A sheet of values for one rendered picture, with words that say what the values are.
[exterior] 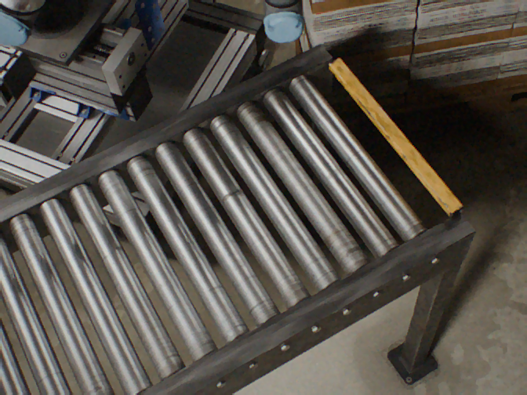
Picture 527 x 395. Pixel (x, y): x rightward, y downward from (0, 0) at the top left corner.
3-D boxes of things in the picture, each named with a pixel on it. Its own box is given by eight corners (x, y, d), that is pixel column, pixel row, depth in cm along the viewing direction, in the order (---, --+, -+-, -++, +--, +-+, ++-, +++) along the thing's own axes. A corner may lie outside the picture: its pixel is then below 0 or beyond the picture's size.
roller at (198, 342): (120, 174, 156) (114, 161, 151) (224, 361, 134) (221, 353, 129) (99, 185, 155) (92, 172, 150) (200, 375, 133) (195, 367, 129)
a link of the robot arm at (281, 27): (305, 14, 135) (305, 45, 143) (302, -28, 141) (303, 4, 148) (262, 16, 136) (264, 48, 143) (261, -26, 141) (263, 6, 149)
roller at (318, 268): (230, 117, 160) (223, 106, 156) (348, 289, 138) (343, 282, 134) (211, 130, 160) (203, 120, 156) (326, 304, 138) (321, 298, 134)
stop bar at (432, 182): (340, 62, 160) (341, 56, 158) (464, 211, 140) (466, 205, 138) (328, 68, 159) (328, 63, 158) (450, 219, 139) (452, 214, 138)
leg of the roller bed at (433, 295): (414, 346, 209) (448, 238, 150) (427, 364, 206) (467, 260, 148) (397, 356, 208) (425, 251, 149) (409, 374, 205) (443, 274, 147)
